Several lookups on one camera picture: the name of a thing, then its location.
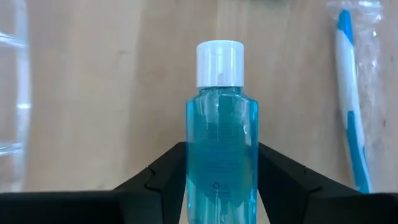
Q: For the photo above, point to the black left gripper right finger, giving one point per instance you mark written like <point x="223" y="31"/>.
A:
<point x="311" y="205"/>

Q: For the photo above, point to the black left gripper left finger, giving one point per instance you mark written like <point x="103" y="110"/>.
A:
<point x="93" y="208"/>

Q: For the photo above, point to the blue white toothbrush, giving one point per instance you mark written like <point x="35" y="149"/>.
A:
<point x="346" y="77"/>

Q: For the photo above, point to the clear acrylic organizer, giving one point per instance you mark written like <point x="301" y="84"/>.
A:
<point x="21" y="93"/>

